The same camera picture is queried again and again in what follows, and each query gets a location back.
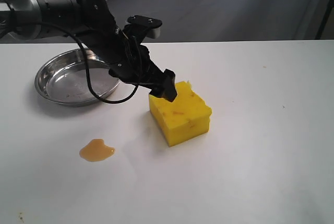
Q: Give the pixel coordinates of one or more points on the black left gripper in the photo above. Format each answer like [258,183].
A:
[128,59]

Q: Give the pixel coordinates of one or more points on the yellow sponge block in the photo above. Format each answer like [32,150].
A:
[186,117]

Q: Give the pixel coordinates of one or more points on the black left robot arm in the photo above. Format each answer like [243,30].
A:
[38,19]

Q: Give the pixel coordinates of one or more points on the amber liquid spill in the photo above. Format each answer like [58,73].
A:
[96,150]

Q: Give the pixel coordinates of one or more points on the grey backdrop cloth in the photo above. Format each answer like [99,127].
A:
[221,20]

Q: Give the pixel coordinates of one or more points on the round stainless steel dish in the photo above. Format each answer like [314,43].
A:
[62,79]

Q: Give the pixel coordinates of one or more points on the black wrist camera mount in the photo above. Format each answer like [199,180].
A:
[141,26]

